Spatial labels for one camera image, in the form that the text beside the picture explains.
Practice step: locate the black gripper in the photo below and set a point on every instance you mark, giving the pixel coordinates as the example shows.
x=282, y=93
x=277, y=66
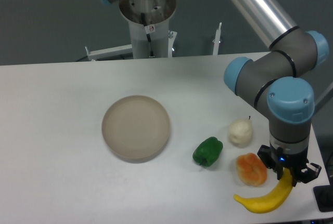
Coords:
x=289, y=155

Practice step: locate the yellow toy banana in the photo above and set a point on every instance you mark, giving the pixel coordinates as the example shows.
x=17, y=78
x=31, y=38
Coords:
x=271, y=201

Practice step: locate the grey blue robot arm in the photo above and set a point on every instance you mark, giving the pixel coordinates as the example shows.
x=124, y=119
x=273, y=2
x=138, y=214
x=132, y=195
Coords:
x=272, y=84

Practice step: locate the beige round plate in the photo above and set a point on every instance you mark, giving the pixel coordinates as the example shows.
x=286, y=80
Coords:
x=136, y=128

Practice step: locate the black device at edge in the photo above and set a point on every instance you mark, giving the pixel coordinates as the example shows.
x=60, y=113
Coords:
x=323, y=196

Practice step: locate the orange toy bread roll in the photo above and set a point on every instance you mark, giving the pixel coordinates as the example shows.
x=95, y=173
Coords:
x=251, y=170

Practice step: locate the white toy pear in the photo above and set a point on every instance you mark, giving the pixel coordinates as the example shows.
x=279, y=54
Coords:
x=240, y=132

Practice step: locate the grey table leg strut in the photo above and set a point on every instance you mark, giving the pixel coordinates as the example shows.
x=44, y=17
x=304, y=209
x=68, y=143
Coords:
x=324, y=97

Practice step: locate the green toy bell pepper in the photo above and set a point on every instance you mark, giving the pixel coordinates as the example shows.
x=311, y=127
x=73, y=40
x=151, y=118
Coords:
x=208, y=152

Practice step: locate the white metal bracket right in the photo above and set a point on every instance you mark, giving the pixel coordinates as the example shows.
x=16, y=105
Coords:
x=217, y=40

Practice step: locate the white metal bracket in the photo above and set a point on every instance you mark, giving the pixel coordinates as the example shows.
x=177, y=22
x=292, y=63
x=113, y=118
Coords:
x=108, y=53
x=217, y=40

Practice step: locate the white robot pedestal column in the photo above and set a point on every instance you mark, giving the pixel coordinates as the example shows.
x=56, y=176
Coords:
x=148, y=22

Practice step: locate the white metal bracket left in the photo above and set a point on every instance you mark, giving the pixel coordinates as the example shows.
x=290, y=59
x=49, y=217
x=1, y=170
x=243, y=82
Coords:
x=108, y=53

